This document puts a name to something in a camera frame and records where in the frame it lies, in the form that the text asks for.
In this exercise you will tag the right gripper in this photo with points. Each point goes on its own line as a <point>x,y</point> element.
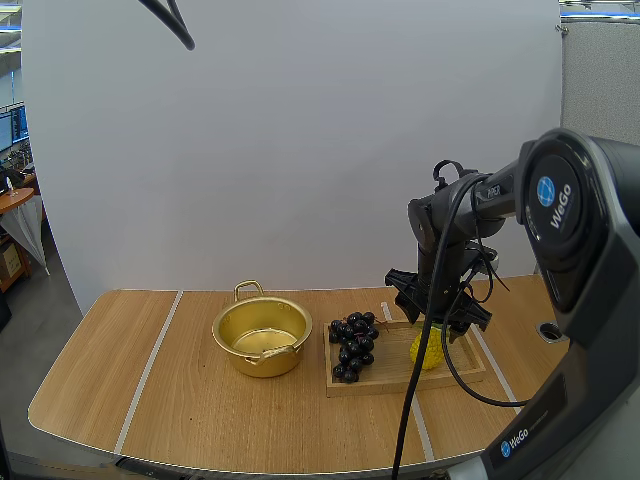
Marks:
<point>442,302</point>

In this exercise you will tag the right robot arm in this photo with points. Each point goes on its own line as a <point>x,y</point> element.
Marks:
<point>575,225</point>

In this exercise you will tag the shallow wooden tray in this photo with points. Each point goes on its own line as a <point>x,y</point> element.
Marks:
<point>390,381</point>

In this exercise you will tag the bunch of dark toy grapes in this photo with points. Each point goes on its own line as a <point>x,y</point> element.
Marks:
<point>356,345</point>

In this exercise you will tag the white backdrop board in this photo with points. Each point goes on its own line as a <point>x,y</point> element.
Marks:
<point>280,150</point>

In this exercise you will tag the grey partition panel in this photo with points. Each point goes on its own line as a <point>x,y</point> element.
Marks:
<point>600,80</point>

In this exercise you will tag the computer monitor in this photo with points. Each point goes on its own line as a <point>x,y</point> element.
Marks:
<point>10,127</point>

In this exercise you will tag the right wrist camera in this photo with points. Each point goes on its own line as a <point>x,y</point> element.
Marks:
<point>492,257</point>

